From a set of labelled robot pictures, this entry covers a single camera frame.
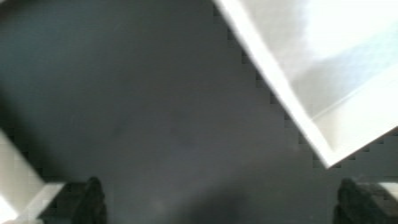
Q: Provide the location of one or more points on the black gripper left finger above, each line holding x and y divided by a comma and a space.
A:
77, 207

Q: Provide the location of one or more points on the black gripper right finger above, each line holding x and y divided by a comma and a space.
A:
367, 202

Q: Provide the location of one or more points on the white front drawer box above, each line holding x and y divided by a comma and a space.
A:
323, 45

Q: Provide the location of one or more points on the white drawer box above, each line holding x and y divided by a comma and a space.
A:
28, 193
323, 45

